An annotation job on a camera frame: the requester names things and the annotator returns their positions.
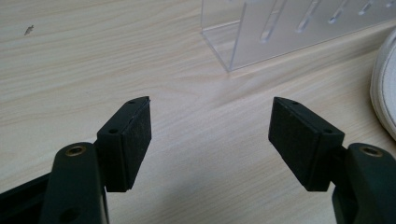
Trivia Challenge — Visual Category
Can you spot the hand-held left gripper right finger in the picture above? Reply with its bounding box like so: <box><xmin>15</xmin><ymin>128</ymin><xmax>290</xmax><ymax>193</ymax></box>
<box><xmin>267</xmin><ymin>96</ymin><xmax>346</xmax><ymax>192</ymax></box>

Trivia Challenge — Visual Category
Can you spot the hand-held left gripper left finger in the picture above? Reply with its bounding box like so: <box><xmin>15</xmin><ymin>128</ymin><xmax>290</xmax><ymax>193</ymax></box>
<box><xmin>95</xmin><ymin>95</ymin><xmax>153</xmax><ymax>193</ymax></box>

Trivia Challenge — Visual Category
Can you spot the clear acrylic slotted rack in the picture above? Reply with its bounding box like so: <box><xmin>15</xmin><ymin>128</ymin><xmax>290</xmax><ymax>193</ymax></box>
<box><xmin>200</xmin><ymin>0</ymin><xmax>396</xmax><ymax>73</ymax></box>

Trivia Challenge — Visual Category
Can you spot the white round plate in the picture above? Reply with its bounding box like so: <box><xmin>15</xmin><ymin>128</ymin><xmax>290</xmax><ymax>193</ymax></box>
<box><xmin>369</xmin><ymin>28</ymin><xmax>396</xmax><ymax>142</ymax></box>

